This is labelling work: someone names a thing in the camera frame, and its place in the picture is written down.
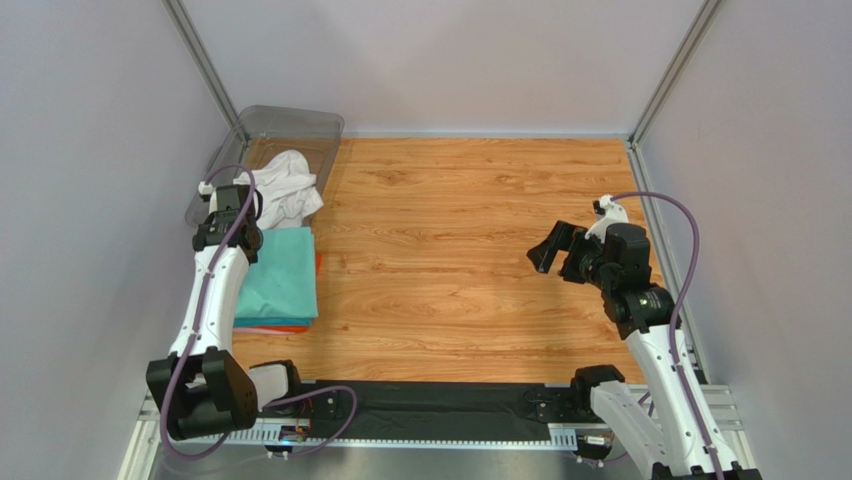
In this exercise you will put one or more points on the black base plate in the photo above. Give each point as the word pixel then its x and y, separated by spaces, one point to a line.
pixel 462 410

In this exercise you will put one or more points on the clear plastic bin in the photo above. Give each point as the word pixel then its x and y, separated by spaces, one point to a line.
pixel 262 132

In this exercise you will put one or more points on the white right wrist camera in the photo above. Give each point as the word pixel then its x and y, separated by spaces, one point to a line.
pixel 608 212

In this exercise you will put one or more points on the teal green t shirt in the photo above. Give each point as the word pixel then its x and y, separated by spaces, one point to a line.
pixel 288 241

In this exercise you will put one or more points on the aluminium frame post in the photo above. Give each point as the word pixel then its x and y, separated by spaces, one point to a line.
pixel 680 60
pixel 181 18

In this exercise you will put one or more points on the right aluminium frame post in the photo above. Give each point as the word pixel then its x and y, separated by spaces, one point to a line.
pixel 680 60

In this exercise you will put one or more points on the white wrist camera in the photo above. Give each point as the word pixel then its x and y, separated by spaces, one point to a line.
pixel 208 197
pixel 608 212

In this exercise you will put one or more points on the white slotted cable duct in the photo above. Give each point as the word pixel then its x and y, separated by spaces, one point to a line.
pixel 274 435

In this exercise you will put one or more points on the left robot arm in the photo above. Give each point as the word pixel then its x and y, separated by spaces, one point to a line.
pixel 213 346

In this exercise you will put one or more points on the aluminium front rail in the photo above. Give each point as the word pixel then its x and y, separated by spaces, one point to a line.
pixel 425 414

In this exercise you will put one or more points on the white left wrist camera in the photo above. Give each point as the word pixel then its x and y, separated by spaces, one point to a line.
pixel 208 197

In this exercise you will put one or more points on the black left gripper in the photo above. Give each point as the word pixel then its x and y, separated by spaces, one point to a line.
pixel 208 222

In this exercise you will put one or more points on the crumpled white t shirt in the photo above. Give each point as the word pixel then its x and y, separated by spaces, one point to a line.
pixel 289 190

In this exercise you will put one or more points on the folded dark teal t shirt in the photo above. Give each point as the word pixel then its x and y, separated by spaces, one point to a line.
pixel 272 322

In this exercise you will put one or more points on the left aluminium frame post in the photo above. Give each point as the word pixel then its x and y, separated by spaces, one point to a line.
pixel 181 18

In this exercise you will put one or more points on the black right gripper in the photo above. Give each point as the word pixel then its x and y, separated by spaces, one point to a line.
pixel 573 253

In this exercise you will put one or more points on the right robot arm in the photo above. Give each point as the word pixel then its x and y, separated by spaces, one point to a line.
pixel 681 440

